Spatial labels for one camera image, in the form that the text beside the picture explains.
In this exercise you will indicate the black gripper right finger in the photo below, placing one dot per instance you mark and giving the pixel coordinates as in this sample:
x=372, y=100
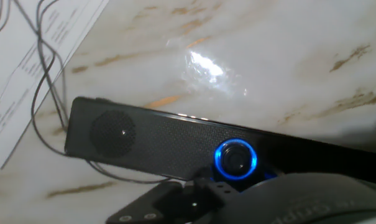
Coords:
x=268, y=175

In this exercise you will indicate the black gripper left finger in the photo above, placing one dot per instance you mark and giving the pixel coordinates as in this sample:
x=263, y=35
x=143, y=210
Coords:
x=175, y=202

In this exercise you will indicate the blue-lit speaker volume knob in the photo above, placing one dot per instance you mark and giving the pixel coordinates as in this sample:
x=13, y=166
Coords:
x=235, y=159

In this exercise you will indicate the white printed papers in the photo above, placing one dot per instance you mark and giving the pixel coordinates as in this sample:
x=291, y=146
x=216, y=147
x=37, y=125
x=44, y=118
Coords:
x=26, y=68

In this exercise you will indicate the black speaker bar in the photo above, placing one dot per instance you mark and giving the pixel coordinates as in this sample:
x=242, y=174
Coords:
x=175, y=146

